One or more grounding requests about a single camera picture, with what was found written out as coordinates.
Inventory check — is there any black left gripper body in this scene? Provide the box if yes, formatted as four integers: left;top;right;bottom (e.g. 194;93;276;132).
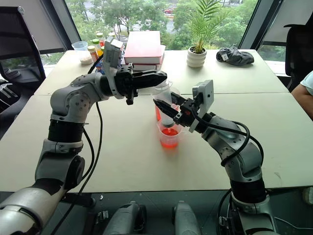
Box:
114;63;139;106

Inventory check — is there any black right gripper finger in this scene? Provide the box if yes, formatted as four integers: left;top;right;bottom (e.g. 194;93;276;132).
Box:
171;92;189;106
153;98;182;120

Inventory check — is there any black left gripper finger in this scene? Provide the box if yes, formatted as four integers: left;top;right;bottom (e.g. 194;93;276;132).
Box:
133;70;168;83
133;79;167;91

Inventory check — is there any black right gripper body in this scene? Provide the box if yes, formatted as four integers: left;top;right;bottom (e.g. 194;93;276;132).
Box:
173;97;200;128

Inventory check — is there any tall clear measuring cup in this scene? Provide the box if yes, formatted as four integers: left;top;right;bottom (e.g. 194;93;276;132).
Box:
152;79;177;128

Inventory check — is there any clear cup with red liquid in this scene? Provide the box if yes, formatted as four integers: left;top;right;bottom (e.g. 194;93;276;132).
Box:
154;86;182;121
156;120;187;149

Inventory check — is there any empty clear plastic cup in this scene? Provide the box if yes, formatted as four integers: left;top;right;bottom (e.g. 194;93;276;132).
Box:
71;41;89;52

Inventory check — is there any thin red book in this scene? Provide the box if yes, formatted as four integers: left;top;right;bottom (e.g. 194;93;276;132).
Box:
131;52;165;72

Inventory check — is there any blue box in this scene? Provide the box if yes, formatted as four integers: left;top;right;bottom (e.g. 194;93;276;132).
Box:
95;58;106;73

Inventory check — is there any thick red book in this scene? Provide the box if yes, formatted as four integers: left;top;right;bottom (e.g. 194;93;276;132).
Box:
123;30;167;65

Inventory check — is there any orange bottle with tan lid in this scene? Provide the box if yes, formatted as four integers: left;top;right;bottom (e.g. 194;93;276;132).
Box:
88;45;99;62

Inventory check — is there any small white bowl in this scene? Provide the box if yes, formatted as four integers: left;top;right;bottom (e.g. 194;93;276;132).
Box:
80;54;93;66

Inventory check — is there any white ribbed plant pot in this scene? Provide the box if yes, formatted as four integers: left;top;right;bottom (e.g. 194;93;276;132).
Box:
186;46;208;69

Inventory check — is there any dark grey crumpled cloth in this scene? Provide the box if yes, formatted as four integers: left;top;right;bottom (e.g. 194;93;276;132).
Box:
216;46;255;67

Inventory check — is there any green palm plant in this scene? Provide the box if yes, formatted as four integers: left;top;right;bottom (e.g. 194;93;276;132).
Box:
187;0;231;54

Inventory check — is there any grey rounded robot knee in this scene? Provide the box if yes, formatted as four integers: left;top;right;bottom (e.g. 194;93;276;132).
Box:
172;200;202;235
102;200;148;235

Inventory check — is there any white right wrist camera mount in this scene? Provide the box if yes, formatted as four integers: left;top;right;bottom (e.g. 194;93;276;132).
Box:
189;79;215;133

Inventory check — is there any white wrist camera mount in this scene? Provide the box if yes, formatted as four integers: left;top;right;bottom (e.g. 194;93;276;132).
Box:
189;79;215;133
102;36;126;100

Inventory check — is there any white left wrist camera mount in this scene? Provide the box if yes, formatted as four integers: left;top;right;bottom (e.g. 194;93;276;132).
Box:
102;36;126;100

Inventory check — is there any long black left arm cable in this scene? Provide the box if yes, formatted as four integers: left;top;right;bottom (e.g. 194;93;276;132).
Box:
49;54;104;235

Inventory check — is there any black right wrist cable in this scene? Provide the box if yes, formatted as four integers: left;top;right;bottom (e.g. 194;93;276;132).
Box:
192;106;265;168

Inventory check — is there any short black left arm cable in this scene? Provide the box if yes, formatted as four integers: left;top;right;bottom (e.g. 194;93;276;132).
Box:
82;127;95;180

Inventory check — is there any black right arm base cable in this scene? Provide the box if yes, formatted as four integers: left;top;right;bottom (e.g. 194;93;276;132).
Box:
216;188;236;235

